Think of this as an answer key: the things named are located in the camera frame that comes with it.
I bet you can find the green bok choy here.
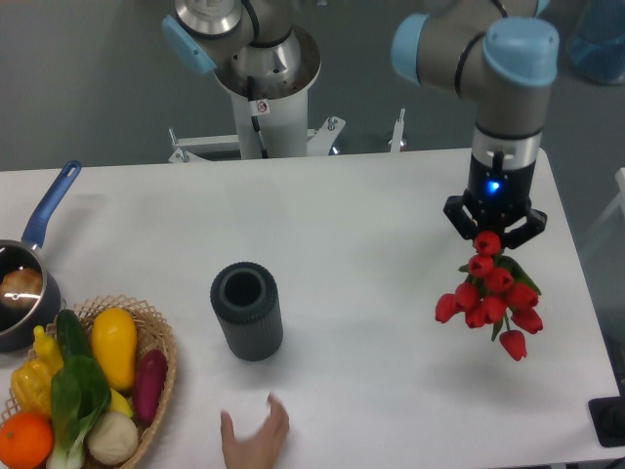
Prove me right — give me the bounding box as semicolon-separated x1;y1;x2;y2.
45;355;112;469

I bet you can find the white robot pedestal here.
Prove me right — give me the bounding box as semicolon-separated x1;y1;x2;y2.
162;13;321;159

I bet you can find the blue translucent container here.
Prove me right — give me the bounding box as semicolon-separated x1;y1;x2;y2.
567;0;624;85

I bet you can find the bread in saucepan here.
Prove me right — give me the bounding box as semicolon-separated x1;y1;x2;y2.
1;268;43;310

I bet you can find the black device at edge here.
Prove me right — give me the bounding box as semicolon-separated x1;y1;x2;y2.
588;397;624;448

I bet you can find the yellow squash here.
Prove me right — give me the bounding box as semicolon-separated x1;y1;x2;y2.
91;308;138;393

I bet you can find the woven wicker basket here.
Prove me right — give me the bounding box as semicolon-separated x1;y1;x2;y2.
1;296;177;468

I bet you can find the orange fruit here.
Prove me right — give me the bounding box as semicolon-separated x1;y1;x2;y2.
1;412;54;469

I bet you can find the dark grey ribbed vase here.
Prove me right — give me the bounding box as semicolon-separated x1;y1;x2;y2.
210;262;283;362

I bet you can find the beige mushroom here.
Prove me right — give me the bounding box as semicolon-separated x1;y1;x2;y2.
87;411;139;466

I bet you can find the dark green cucumber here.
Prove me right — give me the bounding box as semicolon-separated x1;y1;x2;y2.
55;309;93;362

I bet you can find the yellow bell pepper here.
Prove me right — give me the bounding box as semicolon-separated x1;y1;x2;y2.
11;359;53;417

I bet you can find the bare human hand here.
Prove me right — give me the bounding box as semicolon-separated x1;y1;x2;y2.
220;393;290;469

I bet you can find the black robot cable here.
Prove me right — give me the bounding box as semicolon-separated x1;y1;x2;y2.
246;77;270;159

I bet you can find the yellow banana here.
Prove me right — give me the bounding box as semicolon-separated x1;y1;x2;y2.
107;389;134;418

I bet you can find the purple eggplant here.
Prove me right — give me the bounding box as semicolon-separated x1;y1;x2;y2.
133;349;168;424

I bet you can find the red tulip bouquet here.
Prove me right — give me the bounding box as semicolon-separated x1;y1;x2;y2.
435;231;544;362

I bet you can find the blue handled saucepan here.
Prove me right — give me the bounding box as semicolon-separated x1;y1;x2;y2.
1;160;82;353

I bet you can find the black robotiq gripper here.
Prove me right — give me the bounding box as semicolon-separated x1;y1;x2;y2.
443;156;548;249

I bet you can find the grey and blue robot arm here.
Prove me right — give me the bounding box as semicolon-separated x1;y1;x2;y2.
161;1;559;249

